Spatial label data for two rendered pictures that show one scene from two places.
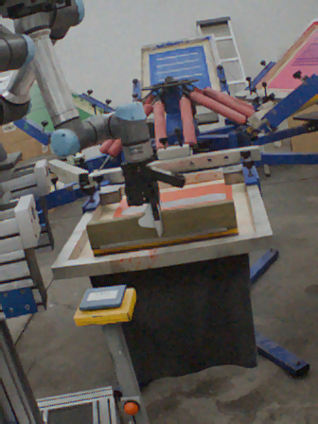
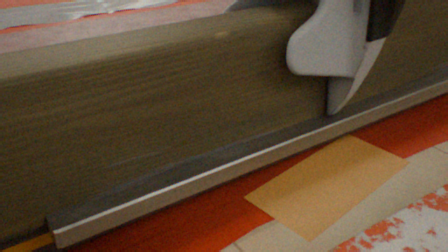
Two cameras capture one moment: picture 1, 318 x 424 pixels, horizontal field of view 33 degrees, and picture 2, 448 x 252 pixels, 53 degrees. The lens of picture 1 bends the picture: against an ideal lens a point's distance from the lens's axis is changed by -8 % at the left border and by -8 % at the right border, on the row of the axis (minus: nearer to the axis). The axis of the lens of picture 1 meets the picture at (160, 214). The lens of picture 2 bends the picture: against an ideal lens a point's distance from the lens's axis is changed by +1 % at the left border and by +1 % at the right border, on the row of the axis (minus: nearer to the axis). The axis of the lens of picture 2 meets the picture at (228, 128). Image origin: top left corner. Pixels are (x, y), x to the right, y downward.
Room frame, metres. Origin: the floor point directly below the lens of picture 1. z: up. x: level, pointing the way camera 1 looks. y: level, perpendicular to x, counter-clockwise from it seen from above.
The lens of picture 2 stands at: (1.31, 0.22, 1.12)
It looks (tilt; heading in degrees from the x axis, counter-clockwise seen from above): 31 degrees down; 317
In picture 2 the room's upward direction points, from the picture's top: 1 degrees clockwise
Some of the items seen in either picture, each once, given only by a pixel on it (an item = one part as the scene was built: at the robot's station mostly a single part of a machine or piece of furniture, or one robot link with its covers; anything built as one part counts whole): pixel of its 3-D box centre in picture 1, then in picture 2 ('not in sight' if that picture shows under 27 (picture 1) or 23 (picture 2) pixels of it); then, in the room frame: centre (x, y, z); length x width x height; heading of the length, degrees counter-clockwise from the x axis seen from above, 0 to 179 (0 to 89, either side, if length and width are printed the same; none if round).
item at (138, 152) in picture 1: (137, 151); not in sight; (1.46, 0.02, 1.22); 0.08 x 0.08 x 0.05
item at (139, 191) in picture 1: (141, 181); not in sight; (1.46, 0.03, 1.14); 0.09 x 0.08 x 0.12; 82
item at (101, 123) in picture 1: (99, 129); not in sight; (1.51, 0.11, 1.30); 0.11 x 0.11 x 0.08; 51
